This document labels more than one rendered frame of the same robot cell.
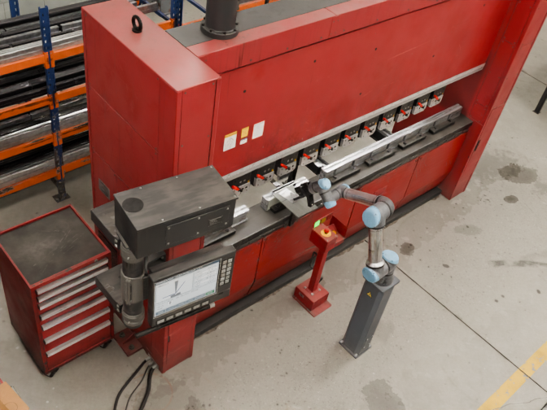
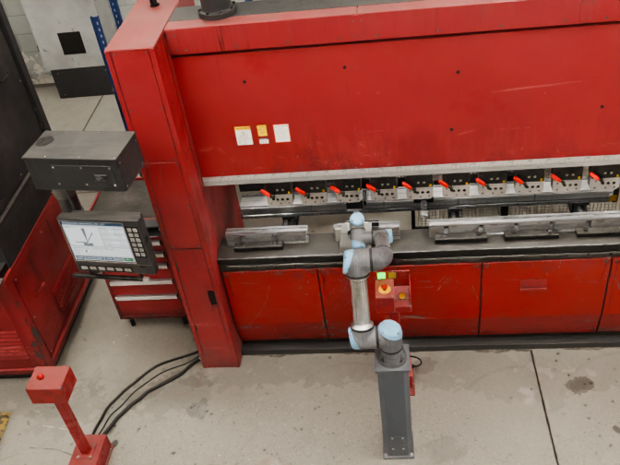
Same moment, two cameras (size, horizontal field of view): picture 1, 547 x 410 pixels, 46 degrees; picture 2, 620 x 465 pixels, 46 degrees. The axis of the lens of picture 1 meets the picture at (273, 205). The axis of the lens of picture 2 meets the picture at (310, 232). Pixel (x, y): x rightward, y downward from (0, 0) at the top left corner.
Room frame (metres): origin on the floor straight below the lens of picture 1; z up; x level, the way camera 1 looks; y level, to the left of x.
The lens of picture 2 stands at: (1.32, -2.78, 3.70)
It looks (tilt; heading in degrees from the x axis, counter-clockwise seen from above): 39 degrees down; 58
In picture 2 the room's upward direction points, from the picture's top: 9 degrees counter-clockwise
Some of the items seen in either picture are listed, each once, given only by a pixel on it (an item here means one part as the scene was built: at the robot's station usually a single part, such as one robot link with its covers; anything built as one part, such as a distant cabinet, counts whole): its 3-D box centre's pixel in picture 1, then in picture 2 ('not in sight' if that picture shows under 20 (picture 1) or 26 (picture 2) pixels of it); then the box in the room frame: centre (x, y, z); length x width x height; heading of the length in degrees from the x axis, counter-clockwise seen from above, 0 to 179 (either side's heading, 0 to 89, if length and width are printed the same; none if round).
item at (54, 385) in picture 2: not in sight; (70, 421); (1.48, 0.34, 0.41); 0.25 x 0.20 x 0.83; 48
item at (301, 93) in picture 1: (370, 71); (470, 104); (3.85, -0.46, 1.74); 3.00 x 0.08 x 0.80; 138
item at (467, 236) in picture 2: (343, 174); (460, 237); (3.78, -0.47, 0.89); 0.30 x 0.05 x 0.03; 138
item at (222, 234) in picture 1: (215, 238); (258, 245); (2.88, 0.33, 0.89); 0.30 x 0.05 x 0.03; 138
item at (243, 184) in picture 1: (237, 181); (280, 190); (3.04, 0.25, 1.26); 0.15 x 0.09 x 0.17; 138
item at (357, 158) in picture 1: (396, 139); (576, 221); (4.31, -0.86, 0.92); 1.67 x 0.06 x 0.10; 138
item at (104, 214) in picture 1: (140, 213); not in sight; (2.21, 0.63, 1.66); 0.40 x 0.24 x 0.07; 138
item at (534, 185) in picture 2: (383, 116); (529, 177); (4.09, -0.68, 1.26); 0.15 x 0.09 x 0.17; 138
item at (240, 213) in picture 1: (216, 226); (267, 235); (2.95, 0.34, 0.92); 0.50 x 0.06 x 0.10; 138
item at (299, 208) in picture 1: (295, 201); (355, 238); (3.27, -0.14, 1.00); 0.26 x 0.18 x 0.01; 48
